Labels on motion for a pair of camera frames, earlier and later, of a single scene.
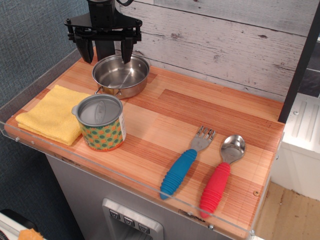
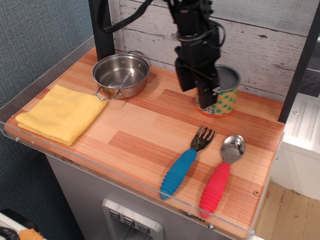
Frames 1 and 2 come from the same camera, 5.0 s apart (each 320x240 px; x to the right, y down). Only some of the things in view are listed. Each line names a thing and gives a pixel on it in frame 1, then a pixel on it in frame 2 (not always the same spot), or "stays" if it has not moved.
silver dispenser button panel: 120,222 stays
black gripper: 103,22 → 197,63
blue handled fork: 176,172 stays
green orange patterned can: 102,123 → 229,80
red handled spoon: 232,147 stays
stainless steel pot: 126,80 stays
